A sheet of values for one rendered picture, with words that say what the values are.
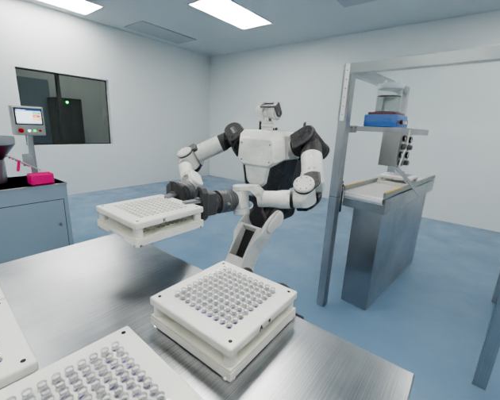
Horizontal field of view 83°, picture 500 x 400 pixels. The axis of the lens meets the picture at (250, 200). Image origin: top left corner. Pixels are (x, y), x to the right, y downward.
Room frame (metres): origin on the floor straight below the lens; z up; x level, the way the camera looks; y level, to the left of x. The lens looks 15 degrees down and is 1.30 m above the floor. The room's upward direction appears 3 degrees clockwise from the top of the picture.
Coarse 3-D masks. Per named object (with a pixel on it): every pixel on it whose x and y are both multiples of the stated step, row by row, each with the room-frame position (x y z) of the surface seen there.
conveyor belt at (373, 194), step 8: (376, 184) 2.24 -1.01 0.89; (384, 184) 2.26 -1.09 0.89; (352, 192) 1.90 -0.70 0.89; (360, 192) 1.91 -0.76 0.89; (368, 192) 1.92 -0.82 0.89; (376, 192) 1.93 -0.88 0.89; (384, 192) 1.94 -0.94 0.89; (360, 200) 1.84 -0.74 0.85; (368, 200) 1.80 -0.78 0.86; (376, 200) 1.76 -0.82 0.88
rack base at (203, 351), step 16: (160, 320) 0.54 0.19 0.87; (272, 320) 0.56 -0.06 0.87; (288, 320) 0.58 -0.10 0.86; (176, 336) 0.50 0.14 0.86; (192, 336) 0.49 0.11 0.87; (256, 336) 0.50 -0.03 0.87; (272, 336) 0.52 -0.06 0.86; (192, 352) 0.47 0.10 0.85; (208, 352) 0.45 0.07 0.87; (240, 352) 0.46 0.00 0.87; (256, 352) 0.48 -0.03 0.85; (224, 368) 0.42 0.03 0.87; (240, 368) 0.43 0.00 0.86
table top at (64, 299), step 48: (96, 240) 1.01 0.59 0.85; (48, 288) 0.68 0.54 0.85; (96, 288) 0.69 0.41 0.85; (144, 288) 0.70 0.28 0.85; (48, 336) 0.51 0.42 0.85; (96, 336) 0.51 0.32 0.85; (144, 336) 0.52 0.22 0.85; (288, 336) 0.54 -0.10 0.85; (336, 336) 0.55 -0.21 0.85; (192, 384) 0.41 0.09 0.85; (240, 384) 0.41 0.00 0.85; (288, 384) 0.41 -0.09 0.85; (336, 384) 0.42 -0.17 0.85; (384, 384) 0.42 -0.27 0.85
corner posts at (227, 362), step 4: (292, 304) 0.59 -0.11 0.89; (156, 308) 0.55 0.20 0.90; (288, 308) 0.59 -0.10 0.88; (292, 308) 0.60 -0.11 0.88; (156, 312) 0.55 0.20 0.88; (160, 312) 0.55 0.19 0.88; (156, 316) 0.55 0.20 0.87; (160, 316) 0.55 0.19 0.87; (224, 356) 0.42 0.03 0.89; (236, 356) 0.43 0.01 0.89; (224, 360) 0.42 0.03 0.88; (228, 360) 0.42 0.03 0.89; (232, 360) 0.42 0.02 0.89; (236, 360) 0.43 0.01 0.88; (224, 364) 0.42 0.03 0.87; (228, 364) 0.42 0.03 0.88; (232, 364) 0.42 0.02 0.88
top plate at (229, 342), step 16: (208, 272) 0.68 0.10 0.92; (240, 272) 0.68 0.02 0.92; (176, 288) 0.59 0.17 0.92; (288, 288) 0.62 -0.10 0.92; (160, 304) 0.53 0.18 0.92; (176, 304) 0.53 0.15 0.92; (240, 304) 0.54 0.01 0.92; (272, 304) 0.55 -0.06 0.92; (288, 304) 0.57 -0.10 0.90; (176, 320) 0.50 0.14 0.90; (192, 320) 0.49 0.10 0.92; (208, 320) 0.49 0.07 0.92; (240, 320) 0.49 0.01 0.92; (256, 320) 0.49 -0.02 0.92; (208, 336) 0.45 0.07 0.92; (224, 336) 0.45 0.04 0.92; (240, 336) 0.45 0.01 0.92; (224, 352) 0.42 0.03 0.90
